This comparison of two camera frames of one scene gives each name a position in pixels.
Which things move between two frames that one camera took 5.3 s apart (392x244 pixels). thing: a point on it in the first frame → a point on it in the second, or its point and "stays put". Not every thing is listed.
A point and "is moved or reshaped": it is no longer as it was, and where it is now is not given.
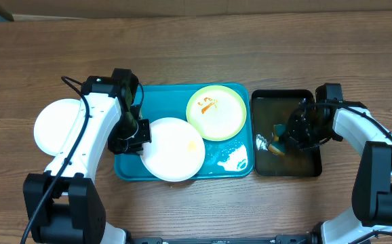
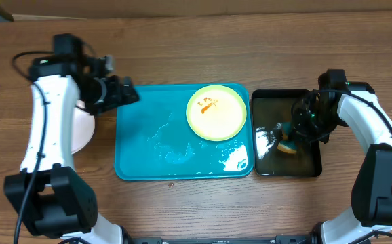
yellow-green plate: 218,112 stays put
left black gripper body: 130,135 → 100,95
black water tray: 272,107 stays put
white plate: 176,151 is moved or reshaped
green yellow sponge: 277,146 is moved or reshaped
